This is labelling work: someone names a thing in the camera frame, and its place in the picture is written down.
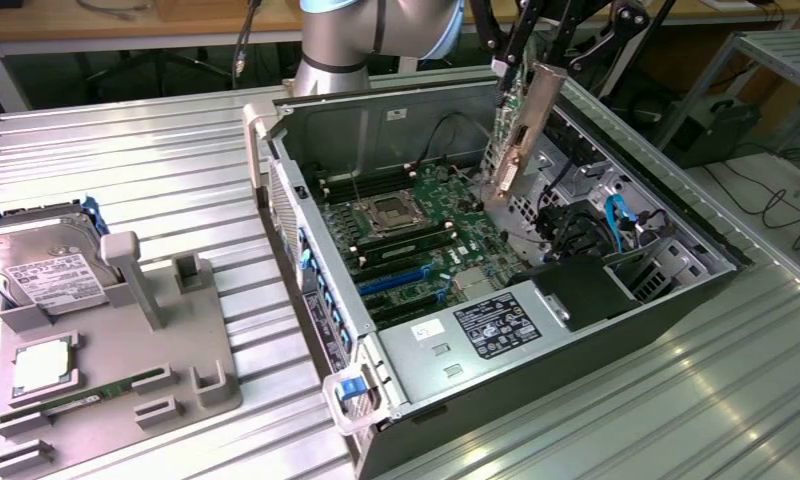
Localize black wire bundle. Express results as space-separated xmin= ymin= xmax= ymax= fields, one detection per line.
xmin=535 ymin=198 xmax=617 ymax=263

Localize grey metal shelf frame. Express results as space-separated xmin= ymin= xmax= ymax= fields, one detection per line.
xmin=655 ymin=27 xmax=800 ymax=152

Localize green graphics card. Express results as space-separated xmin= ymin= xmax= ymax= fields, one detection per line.
xmin=478 ymin=61 xmax=570 ymax=222

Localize open grey PC case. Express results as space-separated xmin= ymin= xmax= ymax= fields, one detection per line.
xmin=242 ymin=67 xmax=759 ymax=480

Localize silver power supply with label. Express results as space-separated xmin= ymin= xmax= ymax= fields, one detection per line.
xmin=371 ymin=284 xmax=577 ymax=407

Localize blue SATA wire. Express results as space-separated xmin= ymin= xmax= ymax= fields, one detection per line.
xmin=602 ymin=193 xmax=641 ymax=257

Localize blue expansion slot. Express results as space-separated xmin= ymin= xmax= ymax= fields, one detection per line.
xmin=355 ymin=261 xmax=437 ymax=297

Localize hanging black cable with plug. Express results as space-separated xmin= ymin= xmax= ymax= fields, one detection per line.
xmin=232 ymin=0 xmax=264 ymax=77

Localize grey parts rack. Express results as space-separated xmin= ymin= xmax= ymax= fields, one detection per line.
xmin=0 ymin=231 xmax=246 ymax=479

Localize black box on floor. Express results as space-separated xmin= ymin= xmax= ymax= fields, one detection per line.
xmin=666 ymin=96 xmax=763 ymax=170

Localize CPU socket with metal frame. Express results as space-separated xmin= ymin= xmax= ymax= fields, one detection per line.
xmin=355 ymin=189 xmax=437 ymax=234

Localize black floor cables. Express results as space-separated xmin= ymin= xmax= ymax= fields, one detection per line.
xmin=698 ymin=143 xmax=800 ymax=257

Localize loose green RAM stick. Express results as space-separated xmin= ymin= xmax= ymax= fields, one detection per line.
xmin=0 ymin=366 xmax=163 ymax=419

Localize black plastic fan shroud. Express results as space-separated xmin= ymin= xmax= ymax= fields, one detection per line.
xmin=505 ymin=256 xmax=646 ymax=334

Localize blue plastic disk caddy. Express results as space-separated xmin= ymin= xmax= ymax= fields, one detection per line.
xmin=0 ymin=196 xmax=112 ymax=237

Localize silver CPU chip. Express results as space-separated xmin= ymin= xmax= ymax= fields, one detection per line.
xmin=11 ymin=341 xmax=76 ymax=392

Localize wooden desk with white frame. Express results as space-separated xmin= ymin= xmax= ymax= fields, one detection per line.
xmin=0 ymin=0 xmax=800 ymax=112

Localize black expansion slot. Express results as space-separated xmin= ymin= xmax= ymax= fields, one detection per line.
xmin=366 ymin=288 xmax=457 ymax=322

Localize silver hard disk with label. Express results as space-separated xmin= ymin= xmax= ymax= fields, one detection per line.
xmin=0 ymin=211 xmax=127 ymax=317

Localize green motherboard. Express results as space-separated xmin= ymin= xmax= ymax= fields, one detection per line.
xmin=311 ymin=158 xmax=530 ymax=332

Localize silver disk bay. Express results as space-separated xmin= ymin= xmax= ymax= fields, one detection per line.
xmin=599 ymin=238 xmax=737 ymax=304

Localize black wire loop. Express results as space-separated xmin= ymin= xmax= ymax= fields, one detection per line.
xmin=422 ymin=113 xmax=490 ymax=167

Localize green RAM stick in slot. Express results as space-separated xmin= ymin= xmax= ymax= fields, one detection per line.
xmin=355 ymin=227 xmax=457 ymax=267

